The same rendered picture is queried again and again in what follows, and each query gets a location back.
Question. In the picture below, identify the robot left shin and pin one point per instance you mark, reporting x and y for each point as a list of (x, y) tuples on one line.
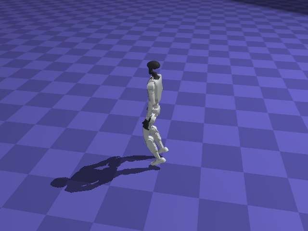
[(152, 147)]

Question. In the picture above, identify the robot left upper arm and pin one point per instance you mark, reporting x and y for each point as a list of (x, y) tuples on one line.
[(150, 88)]

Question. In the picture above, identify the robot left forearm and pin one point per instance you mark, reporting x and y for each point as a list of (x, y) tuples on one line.
[(150, 111)]

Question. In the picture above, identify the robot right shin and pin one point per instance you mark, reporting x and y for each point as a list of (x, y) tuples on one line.
[(157, 139)]

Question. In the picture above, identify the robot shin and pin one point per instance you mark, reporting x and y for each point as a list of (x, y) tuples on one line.
[(157, 139), (152, 147)]

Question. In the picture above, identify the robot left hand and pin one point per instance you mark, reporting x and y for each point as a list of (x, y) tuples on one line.
[(146, 124)]

